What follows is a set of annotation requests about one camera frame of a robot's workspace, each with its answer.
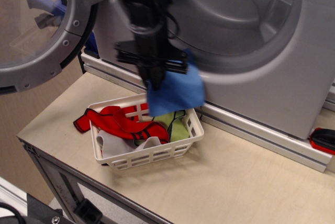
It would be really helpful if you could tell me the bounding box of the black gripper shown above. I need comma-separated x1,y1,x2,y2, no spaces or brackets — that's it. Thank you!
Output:
114,25,188,90

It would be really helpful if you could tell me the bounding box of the blue cloth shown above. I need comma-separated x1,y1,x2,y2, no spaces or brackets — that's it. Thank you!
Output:
147,49,205,117

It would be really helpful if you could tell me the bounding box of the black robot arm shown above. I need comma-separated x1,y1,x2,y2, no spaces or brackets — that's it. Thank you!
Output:
95,0,188,91

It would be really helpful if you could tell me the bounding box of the white plastic laundry basket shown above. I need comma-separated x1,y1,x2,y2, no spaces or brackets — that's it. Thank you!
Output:
88,100,204,170

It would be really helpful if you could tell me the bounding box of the grey toy washing machine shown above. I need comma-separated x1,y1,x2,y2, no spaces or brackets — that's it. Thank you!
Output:
83,0,335,140

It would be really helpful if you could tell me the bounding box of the red cloth with black trim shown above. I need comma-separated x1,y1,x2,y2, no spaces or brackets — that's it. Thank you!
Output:
73,106,170,144

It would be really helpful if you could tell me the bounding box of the light green cloth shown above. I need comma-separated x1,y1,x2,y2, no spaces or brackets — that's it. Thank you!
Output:
133,110,189,150

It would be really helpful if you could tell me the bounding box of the grey white cloth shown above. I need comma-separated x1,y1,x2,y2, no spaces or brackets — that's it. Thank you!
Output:
95,130,161,158

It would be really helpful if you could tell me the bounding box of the round transparent washer door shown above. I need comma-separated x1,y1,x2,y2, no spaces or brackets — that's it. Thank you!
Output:
1,0,103,95

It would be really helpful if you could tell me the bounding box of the red black tool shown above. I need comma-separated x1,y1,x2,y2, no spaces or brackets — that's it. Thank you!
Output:
309,128,334,155

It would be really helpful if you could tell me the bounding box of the blue grey clamp handle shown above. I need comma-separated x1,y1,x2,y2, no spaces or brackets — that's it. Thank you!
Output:
26,0,66,29

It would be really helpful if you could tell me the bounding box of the metal table frame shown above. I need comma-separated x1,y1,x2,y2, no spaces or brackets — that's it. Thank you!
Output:
18,137,170,223

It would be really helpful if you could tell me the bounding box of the white aluminium rail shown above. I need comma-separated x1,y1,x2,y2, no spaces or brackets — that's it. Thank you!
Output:
81,53,334,172

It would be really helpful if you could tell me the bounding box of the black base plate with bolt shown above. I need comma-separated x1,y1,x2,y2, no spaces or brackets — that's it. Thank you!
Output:
25,194,73,224

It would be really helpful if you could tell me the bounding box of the black cable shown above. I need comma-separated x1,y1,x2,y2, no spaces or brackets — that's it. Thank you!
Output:
0,201,26,224

